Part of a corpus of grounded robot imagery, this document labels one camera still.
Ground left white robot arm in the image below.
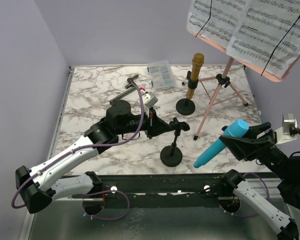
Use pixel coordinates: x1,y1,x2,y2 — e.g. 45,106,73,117
15,100,177,214

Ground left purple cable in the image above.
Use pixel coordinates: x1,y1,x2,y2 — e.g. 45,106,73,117
11,87,151,221

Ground blue toy microphone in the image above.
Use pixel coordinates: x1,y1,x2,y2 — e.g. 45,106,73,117
193,119,249,169

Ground clear plastic compartment box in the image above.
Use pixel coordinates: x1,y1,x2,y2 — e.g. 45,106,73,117
147,60,176,90

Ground black round-base mic stand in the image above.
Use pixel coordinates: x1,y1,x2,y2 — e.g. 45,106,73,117
160,117,190,168

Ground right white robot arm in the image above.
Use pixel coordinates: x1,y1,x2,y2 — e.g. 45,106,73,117
219,122,300,240

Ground black mic clip stand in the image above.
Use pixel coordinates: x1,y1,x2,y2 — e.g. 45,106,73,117
175,71,199,116

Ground gold toy microphone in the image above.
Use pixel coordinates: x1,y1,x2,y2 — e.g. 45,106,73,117
186,53,204,100

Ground dark metal drum key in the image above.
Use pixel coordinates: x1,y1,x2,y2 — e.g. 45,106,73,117
109,74,139,104

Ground pink perforated music stand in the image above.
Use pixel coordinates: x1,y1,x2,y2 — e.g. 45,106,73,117
181,0,300,141

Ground black mounting base rail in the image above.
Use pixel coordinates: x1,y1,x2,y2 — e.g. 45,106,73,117
50,173,233,210

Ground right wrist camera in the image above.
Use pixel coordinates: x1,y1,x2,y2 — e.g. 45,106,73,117
274,113,300,145

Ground aluminium extrusion frame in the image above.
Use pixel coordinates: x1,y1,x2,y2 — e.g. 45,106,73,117
17,66,298,240

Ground sheet music page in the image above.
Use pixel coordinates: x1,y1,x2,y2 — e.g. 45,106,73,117
226,0,300,80
186,0,247,49

